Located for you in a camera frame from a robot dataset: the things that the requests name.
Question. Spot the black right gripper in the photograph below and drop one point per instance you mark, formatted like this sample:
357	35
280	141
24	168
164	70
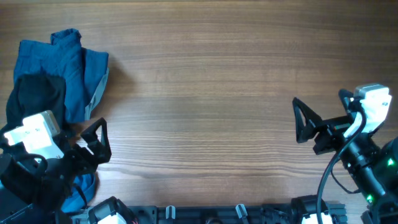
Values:
332	127

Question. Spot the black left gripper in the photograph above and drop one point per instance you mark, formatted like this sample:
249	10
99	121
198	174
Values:
102	149

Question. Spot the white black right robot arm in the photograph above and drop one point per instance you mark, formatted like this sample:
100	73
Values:
349	137

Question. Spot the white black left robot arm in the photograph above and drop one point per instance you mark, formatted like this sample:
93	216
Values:
44	184

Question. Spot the light grey-blue folded garment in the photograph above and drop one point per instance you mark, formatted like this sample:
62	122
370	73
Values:
97	96

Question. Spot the black folded garment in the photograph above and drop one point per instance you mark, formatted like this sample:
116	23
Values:
34	94

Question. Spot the dark blue folded garment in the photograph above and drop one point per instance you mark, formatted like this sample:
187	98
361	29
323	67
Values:
64	56

